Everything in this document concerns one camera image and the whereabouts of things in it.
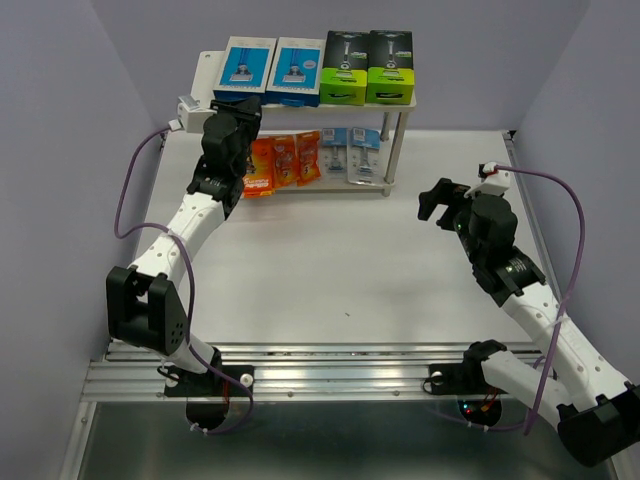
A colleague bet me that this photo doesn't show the orange razor bag bottom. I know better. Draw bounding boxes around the orange razor bag bottom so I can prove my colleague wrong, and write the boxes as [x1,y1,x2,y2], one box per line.
[272,135,299,189]

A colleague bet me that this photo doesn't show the orange razor bag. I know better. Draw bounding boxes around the orange razor bag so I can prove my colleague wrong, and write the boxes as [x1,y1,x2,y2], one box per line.
[272,135,299,189]
[295,131,321,186]

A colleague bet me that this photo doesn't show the orange razor bag top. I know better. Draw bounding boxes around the orange razor bag top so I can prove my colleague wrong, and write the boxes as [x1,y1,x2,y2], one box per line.
[295,131,321,186]

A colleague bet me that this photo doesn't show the blue blister razor pack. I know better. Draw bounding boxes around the blue blister razor pack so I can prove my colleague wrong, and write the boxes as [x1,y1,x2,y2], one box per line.
[347,127,382,187]
[320,128,348,181]

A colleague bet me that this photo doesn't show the black green razor box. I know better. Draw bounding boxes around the black green razor box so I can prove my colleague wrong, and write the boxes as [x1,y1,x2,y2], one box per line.
[319,30,369,106]
[366,30,415,105]

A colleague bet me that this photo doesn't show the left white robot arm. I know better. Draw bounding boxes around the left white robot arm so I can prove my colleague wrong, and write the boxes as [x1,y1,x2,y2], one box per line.
[106,96,262,394]

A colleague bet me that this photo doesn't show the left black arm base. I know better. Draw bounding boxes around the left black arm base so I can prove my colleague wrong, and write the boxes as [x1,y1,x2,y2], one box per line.
[156,347,255,398]

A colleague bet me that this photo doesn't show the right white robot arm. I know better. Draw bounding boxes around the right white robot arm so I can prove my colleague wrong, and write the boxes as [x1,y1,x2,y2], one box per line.
[417,178,639,467]

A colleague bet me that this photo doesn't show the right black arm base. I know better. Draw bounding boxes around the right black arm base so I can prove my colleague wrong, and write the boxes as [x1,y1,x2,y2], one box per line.
[422,340,507,396]

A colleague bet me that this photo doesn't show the white two-tier shelf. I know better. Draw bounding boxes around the white two-tier shelf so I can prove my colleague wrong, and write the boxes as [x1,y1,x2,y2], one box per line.
[190,51,417,197]

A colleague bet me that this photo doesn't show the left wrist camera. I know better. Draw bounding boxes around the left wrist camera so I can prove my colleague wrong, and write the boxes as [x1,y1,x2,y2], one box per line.
[168,95,214,134]

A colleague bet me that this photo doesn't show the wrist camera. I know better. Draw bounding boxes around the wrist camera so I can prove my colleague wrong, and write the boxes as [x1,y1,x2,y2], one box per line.
[464,162,511,198]
[168,95,214,134]

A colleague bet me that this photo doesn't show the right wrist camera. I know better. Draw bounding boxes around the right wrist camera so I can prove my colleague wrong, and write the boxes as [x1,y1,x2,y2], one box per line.
[464,162,511,198]

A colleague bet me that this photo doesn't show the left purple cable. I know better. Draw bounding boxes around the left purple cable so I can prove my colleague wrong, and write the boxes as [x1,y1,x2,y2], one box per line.
[114,127,255,436]

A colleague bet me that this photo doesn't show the purple cable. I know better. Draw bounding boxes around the purple cable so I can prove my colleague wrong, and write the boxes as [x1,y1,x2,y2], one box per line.
[434,167,586,436]
[114,127,255,436]

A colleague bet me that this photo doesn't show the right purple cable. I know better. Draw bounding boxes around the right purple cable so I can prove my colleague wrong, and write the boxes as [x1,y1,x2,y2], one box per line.
[434,167,586,436]

